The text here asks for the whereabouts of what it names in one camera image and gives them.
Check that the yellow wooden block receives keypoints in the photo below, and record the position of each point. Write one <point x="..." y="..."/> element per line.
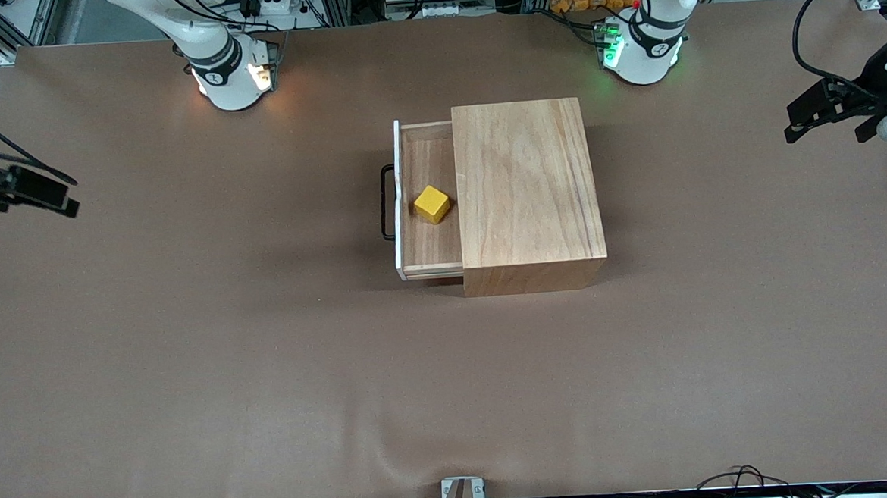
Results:
<point x="432" y="204"/>

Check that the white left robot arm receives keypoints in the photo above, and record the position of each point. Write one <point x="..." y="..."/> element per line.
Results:
<point x="642" y="60"/>

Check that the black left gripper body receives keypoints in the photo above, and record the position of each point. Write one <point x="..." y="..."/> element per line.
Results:
<point x="874" y="79"/>

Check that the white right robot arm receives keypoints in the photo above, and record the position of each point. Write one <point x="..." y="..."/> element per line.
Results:
<point x="230" y="85"/>

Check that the brown table cover sheet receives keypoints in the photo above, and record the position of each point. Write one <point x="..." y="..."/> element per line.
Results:
<point x="344" y="376"/>

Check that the wooden drawer cabinet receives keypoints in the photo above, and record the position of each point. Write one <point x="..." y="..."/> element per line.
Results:
<point x="528" y="191"/>

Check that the grey base connector box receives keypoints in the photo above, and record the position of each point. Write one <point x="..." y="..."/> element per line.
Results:
<point x="609" y="43"/>
<point x="275" y="53"/>

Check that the white power strip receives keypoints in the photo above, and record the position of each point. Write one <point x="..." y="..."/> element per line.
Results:
<point x="438" y="10"/>

